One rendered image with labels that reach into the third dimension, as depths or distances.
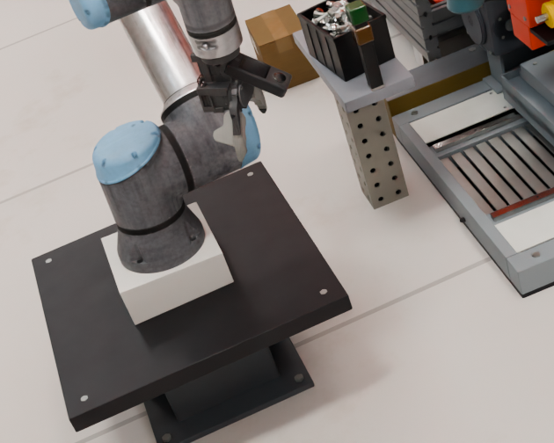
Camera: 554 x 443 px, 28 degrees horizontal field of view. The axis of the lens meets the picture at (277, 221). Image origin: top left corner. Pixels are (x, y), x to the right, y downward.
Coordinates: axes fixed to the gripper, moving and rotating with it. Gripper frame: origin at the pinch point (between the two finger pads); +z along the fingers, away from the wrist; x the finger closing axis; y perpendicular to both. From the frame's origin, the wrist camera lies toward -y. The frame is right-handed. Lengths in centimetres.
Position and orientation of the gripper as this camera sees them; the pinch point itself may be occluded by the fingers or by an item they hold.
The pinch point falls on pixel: (257, 137)
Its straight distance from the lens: 206.7
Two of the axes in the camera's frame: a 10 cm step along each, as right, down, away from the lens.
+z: 2.3, 7.4, 6.3
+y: -9.3, -0.1, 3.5
